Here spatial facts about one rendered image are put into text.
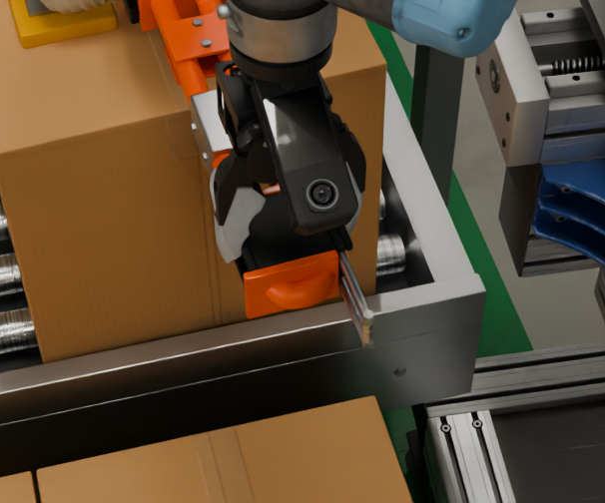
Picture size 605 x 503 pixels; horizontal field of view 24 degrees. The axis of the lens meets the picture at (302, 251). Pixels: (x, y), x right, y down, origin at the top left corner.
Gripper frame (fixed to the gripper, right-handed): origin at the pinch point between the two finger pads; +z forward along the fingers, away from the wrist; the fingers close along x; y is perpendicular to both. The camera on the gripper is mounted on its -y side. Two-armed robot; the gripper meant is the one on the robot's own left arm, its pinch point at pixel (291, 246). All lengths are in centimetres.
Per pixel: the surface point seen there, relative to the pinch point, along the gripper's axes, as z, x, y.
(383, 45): 107, -60, 131
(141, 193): 23.4, 6.4, 30.3
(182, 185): 23.6, 2.1, 30.3
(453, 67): 65, -51, 79
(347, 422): 54, -12, 16
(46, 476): 54, 22, 20
